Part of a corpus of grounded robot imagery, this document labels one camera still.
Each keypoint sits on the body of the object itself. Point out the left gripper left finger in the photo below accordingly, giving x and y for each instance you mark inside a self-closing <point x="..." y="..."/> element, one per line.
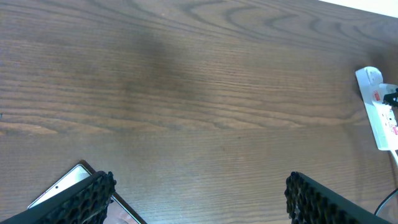
<point x="84" y="202"/>

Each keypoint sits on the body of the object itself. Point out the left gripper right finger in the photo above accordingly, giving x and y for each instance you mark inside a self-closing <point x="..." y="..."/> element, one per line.
<point x="309" y="202"/>

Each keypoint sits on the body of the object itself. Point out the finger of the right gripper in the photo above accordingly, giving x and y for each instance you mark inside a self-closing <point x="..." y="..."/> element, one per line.
<point x="391" y="99"/>

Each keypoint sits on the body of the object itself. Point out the white power strip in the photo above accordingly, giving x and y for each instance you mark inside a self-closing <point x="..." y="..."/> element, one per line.
<point x="381" y="117"/>

